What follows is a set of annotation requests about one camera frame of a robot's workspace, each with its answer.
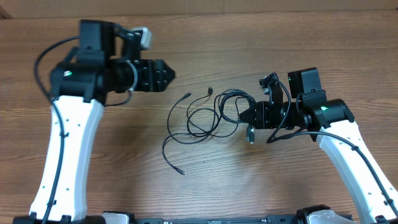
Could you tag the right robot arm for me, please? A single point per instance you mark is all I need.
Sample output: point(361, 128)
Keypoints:
point(302, 108)

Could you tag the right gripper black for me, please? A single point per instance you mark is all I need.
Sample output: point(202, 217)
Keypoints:
point(262, 109)

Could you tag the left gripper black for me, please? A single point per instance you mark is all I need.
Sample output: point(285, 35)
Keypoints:
point(150, 79)

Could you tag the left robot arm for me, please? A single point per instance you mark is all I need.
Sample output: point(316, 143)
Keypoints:
point(107, 59)

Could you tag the cardboard wall panel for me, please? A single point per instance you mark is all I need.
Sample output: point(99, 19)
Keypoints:
point(27, 9)

